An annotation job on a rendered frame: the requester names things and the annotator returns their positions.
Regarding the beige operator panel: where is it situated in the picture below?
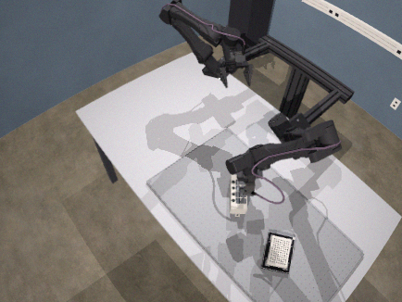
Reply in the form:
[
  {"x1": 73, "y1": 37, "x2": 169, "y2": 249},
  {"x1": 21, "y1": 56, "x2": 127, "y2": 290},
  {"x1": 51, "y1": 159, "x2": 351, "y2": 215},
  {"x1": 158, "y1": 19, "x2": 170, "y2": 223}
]
[{"x1": 230, "y1": 175, "x2": 247, "y2": 217}]

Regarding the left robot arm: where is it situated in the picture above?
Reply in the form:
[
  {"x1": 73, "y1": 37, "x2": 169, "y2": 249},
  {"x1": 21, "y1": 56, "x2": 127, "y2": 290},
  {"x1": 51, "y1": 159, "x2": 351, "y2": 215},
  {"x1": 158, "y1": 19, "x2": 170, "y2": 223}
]
[{"x1": 225, "y1": 114, "x2": 342, "y2": 175}]

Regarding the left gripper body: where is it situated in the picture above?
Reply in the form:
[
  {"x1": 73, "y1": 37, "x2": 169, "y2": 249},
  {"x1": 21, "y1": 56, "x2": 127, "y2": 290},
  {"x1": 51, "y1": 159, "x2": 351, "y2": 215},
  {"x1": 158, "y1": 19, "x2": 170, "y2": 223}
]
[{"x1": 236, "y1": 168, "x2": 263, "y2": 195}]

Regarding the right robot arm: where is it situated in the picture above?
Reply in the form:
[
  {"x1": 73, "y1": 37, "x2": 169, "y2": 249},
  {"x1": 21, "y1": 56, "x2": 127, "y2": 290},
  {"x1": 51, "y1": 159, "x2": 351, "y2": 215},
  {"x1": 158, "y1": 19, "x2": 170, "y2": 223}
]
[{"x1": 159, "y1": 0, "x2": 241, "y2": 75}]

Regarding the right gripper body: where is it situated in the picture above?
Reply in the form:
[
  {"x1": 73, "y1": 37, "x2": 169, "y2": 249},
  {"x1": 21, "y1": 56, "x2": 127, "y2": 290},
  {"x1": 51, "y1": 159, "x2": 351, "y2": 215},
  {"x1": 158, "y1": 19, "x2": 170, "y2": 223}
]
[{"x1": 220, "y1": 48, "x2": 253, "y2": 72}]

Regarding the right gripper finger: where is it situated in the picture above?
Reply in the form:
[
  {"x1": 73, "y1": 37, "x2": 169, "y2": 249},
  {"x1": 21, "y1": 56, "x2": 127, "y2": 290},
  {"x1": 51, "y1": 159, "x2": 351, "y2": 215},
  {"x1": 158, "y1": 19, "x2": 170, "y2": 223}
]
[
  {"x1": 216, "y1": 68, "x2": 228, "y2": 88},
  {"x1": 244, "y1": 66, "x2": 254, "y2": 86}
]

